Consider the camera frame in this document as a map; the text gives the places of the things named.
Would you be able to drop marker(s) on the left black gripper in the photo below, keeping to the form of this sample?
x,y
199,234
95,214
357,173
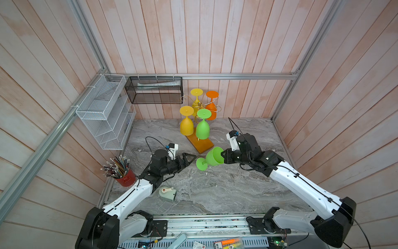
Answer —
x,y
185,161

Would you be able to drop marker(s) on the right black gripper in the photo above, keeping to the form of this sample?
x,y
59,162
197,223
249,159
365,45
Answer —
x,y
228,158

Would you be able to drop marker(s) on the green wine glass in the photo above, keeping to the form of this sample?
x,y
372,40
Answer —
x,y
213,158
203,128

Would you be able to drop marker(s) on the gold rack with wooden base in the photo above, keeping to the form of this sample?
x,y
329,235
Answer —
x,y
200,145

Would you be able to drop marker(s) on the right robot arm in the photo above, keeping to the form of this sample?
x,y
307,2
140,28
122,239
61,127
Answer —
x,y
331,217

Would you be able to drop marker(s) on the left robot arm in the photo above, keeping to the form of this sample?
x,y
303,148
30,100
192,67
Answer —
x,y
112,225

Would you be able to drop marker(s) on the front yellow wine glass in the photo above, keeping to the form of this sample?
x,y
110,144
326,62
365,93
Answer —
x,y
187,126

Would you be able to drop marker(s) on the yellow wine glass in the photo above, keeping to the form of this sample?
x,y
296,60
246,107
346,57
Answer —
x,y
187,126
197,104

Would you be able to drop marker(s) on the orange wine glass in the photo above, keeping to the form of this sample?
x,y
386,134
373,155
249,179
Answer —
x,y
211,106

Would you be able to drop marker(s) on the back yellow wine glass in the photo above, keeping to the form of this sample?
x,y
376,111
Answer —
x,y
197,104

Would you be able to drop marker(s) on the red pencil cup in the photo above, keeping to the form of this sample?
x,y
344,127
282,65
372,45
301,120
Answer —
x,y
119,169

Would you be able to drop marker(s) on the black mesh basket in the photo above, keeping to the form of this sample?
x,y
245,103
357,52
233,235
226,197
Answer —
x,y
154,90

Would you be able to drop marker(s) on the box of coloured items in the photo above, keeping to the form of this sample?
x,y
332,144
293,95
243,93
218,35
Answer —
x,y
234,243

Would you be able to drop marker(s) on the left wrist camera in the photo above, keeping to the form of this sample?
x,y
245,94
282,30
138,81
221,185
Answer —
x,y
172,149

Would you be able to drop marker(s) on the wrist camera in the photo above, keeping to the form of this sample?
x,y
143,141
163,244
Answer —
x,y
232,138
172,149

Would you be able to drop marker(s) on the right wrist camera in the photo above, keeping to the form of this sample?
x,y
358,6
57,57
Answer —
x,y
232,138

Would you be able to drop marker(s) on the aluminium front rail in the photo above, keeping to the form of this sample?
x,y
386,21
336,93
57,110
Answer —
x,y
218,225

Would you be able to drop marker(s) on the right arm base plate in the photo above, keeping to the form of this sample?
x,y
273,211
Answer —
x,y
264,226

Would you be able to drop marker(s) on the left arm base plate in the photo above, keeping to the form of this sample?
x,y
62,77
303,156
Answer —
x,y
156,228

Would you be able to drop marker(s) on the white wire mesh shelf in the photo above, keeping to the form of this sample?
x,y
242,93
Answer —
x,y
106,112

